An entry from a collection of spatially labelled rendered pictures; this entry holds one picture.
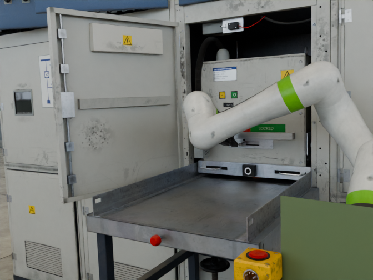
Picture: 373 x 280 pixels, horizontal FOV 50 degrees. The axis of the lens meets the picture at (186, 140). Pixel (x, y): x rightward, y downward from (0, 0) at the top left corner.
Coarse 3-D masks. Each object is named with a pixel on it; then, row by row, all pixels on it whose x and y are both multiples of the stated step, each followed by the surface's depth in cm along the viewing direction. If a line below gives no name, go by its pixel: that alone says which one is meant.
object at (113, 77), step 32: (64, 32) 151; (96, 32) 159; (128, 32) 169; (160, 32) 180; (64, 64) 152; (96, 64) 163; (128, 64) 174; (160, 64) 185; (64, 96) 153; (96, 96) 164; (128, 96) 174; (160, 96) 184; (64, 128) 156; (96, 128) 165; (128, 128) 175; (160, 128) 187; (64, 160) 154; (96, 160) 166; (128, 160) 176; (160, 160) 188; (64, 192) 155; (96, 192) 164
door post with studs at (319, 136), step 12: (324, 0) 153; (312, 12) 156; (324, 12) 154; (312, 24) 155; (324, 24) 154; (312, 36) 157; (324, 36) 155; (312, 48) 158; (324, 48) 155; (312, 60) 158; (324, 60) 156; (312, 108) 160; (312, 120) 161; (312, 132) 161; (324, 132) 159; (312, 144) 162; (324, 144) 159; (312, 156) 162; (324, 156) 160; (312, 168) 162; (324, 168) 160; (312, 180) 164; (324, 180) 161; (324, 192) 161
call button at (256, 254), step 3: (249, 252) 85; (252, 252) 84; (255, 252) 84; (258, 252) 84; (261, 252) 84; (264, 252) 84; (249, 255) 84; (252, 255) 83; (255, 255) 83; (258, 255) 83; (261, 255) 83; (264, 255) 83; (267, 255) 83; (258, 258) 82
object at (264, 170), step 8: (200, 160) 194; (224, 168) 187; (232, 168) 185; (240, 168) 183; (256, 168) 178; (264, 168) 177; (272, 168) 175; (280, 168) 173; (288, 168) 171; (296, 168) 169; (248, 176) 181; (256, 176) 179; (264, 176) 177; (272, 176) 175; (280, 176) 173; (288, 176) 171; (296, 176) 170
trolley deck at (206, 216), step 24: (168, 192) 164; (192, 192) 163; (216, 192) 161; (240, 192) 160; (264, 192) 159; (312, 192) 156; (120, 216) 134; (144, 216) 133; (168, 216) 132; (192, 216) 131; (216, 216) 130; (240, 216) 129; (144, 240) 124; (168, 240) 119; (192, 240) 115; (216, 240) 111; (264, 240) 108
